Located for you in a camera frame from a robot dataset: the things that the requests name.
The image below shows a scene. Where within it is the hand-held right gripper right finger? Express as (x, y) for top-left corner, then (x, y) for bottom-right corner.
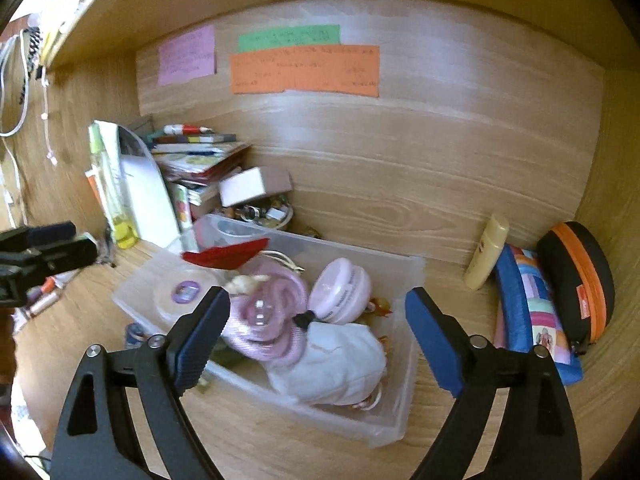
(405, 286), (582, 480)

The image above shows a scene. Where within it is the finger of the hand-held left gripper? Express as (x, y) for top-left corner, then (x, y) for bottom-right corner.
(0, 221), (79, 251)
(22, 236), (99, 278)

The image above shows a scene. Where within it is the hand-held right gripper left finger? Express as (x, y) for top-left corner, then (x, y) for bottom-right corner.
(51, 286), (232, 480)

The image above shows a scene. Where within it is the pink knitted cloth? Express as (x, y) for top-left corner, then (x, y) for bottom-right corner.
(221, 264), (309, 362)

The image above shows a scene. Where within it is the red felt piece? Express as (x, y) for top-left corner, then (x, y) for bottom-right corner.
(182, 238), (271, 269)

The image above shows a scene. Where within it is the clear plastic box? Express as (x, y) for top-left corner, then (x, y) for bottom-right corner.
(111, 213), (426, 450)

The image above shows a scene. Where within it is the round pale plastic jar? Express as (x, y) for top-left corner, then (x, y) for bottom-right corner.
(307, 258), (374, 324)

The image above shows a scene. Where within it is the wooden desktop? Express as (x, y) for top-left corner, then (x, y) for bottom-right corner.
(10, 230), (632, 480)

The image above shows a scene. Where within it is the white stick tube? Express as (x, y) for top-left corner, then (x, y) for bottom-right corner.
(25, 291), (62, 319)

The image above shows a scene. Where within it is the white tape roll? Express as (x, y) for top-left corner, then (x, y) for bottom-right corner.
(152, 270), (217, 322)

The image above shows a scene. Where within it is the orange tube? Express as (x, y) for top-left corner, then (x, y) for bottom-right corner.
(84, 169), (109, 213)

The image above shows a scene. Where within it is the yellow spray bottle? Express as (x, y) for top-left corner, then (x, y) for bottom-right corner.
(88, 122), (140, 249)

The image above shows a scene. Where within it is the white notebook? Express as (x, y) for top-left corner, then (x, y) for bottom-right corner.
(116, 124), (182, 249)

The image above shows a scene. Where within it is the cream squeeze bottle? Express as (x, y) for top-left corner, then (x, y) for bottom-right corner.
(463, 212), (510, 290)

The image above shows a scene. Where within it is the white face mask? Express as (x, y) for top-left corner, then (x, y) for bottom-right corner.
(266, 321), (389, 407)

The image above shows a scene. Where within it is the blue patchwork pencil case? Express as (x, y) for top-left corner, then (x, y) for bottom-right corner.
(494, 243), (584, 387)

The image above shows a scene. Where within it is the bowl of jewellery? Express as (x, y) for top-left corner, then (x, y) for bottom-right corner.
(234, 194), (294, 232)

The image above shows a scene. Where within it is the black orange zip case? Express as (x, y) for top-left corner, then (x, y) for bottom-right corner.
(536, 221), (615, 357)

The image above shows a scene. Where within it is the stack of books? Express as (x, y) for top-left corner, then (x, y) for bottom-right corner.
(149, 122), (252, 207)

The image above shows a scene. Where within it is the small white cardboard box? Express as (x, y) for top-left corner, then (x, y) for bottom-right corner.
(218, 166), (294, 207)

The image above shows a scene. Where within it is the metal watch band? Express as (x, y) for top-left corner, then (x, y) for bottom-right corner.
(20, 26), (45, 107)

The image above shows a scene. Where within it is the pink paper note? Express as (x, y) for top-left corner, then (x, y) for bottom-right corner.
(157, 24), (217, 87)

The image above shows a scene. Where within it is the orange paper note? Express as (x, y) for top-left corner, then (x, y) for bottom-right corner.
(229, 44), (381, 98)

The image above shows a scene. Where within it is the green paper note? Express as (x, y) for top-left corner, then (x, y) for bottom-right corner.
(237, 24), (342, 54)

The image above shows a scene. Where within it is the thin white cable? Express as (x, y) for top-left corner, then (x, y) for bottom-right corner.
(41, 66), (59, 165)

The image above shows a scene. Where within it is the thick white cable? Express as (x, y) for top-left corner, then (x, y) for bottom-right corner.
(0, 30), (32, 228)

